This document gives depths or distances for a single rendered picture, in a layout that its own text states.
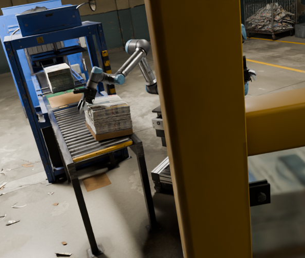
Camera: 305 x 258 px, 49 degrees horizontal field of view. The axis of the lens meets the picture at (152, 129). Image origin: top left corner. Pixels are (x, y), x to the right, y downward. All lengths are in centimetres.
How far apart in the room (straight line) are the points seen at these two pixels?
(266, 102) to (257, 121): 3
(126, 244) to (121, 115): 101
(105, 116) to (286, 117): 208
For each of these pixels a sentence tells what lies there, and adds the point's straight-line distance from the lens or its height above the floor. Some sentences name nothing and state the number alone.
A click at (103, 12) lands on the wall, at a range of 1124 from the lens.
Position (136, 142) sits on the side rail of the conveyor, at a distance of 240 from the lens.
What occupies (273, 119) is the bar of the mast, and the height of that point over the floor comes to 164.
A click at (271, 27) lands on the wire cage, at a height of 36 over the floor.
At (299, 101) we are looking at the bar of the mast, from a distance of 44.
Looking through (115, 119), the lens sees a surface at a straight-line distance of 246.
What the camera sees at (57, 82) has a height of 91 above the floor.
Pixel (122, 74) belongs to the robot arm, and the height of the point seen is 125.
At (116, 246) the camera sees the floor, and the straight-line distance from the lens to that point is 277.
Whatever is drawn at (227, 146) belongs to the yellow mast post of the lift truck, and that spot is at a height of 162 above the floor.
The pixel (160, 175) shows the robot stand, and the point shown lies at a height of 20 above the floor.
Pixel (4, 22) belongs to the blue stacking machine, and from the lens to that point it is 577.
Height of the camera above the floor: 180
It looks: 23 degrees down
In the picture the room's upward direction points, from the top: 10 degrees counter-clockwise
